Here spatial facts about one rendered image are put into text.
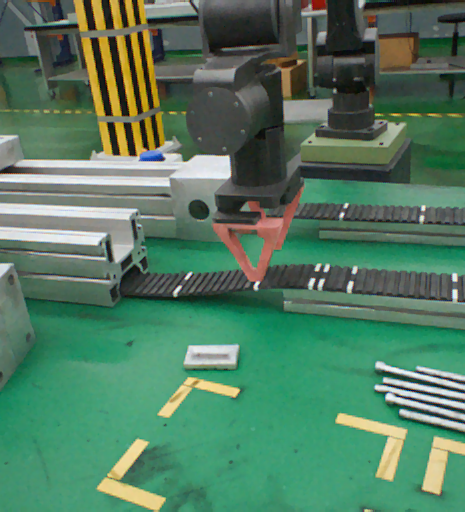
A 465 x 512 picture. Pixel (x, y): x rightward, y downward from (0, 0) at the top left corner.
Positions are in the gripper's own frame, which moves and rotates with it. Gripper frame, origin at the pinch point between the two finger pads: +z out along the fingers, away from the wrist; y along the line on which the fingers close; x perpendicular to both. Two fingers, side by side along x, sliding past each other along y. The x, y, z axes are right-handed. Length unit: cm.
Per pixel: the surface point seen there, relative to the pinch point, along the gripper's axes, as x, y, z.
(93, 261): -18.8, 4.5, -0.5
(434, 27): 6, -765, 61
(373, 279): 11.5, -0.3, 2.0
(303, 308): 4.4, 2.0, 4.9
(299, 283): 4.0, 1.5, 2.1
